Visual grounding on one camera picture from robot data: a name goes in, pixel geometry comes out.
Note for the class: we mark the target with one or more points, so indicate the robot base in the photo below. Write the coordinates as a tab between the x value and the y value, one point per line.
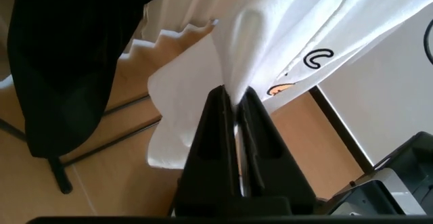
389	190

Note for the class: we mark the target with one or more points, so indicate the beige curtain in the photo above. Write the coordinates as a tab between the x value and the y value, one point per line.
189	0

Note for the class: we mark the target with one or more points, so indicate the black clothes rack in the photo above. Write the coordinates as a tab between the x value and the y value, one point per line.
61	176

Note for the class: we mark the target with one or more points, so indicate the white garment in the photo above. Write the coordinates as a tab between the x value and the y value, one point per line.
270	31

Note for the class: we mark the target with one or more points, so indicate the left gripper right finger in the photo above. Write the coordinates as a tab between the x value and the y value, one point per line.
280	176

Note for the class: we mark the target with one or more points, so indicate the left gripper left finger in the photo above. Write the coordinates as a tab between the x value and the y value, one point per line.
206	176

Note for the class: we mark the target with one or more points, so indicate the black shorts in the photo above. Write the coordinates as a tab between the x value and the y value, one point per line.
67	65

